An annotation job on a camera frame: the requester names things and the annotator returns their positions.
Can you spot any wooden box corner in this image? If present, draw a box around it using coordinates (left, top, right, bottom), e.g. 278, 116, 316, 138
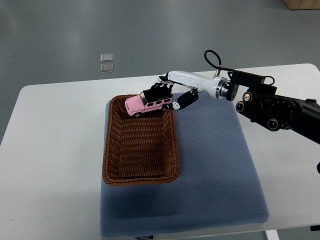
284, 0, 320, 10

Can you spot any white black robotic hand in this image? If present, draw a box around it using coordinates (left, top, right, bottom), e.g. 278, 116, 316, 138
151, 71, 229, 111

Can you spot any upper floor socket plate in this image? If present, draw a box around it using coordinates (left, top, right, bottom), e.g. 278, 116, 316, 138
100, 53, 113, 63

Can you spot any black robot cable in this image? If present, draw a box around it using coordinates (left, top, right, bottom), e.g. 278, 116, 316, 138
203, 49, 275, 85

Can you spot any white table leg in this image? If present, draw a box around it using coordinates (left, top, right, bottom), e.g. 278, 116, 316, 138
265, 229, 280, 240

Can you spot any pink toy car black roof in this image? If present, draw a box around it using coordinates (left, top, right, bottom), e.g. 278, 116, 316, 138
124, 91, 173, 118

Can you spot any brown wicker basket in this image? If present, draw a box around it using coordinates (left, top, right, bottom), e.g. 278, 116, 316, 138
102, 95, 180, 187

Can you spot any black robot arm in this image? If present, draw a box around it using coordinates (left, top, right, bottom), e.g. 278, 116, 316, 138
215, 67, 320, 144

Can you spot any blue-grey foam mat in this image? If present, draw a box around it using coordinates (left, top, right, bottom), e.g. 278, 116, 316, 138
100, 93, 269, 238

